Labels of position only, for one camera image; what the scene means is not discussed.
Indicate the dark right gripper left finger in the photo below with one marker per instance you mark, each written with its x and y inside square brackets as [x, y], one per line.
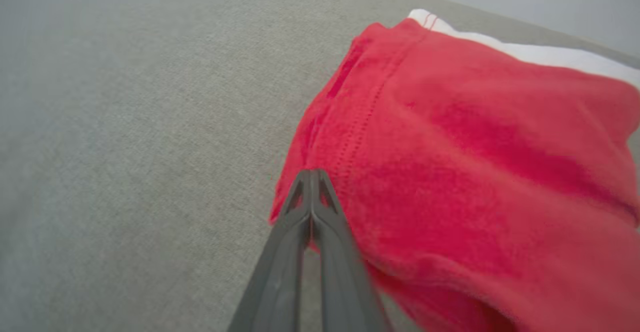
[280, 272]

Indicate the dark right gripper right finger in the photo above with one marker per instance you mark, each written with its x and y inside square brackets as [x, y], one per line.
[345, 282]

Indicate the red white basketball shorts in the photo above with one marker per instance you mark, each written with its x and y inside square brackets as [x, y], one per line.
[475, 172]

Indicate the grey fabric sofa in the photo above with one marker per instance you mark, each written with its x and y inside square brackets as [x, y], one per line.
[150, 146]

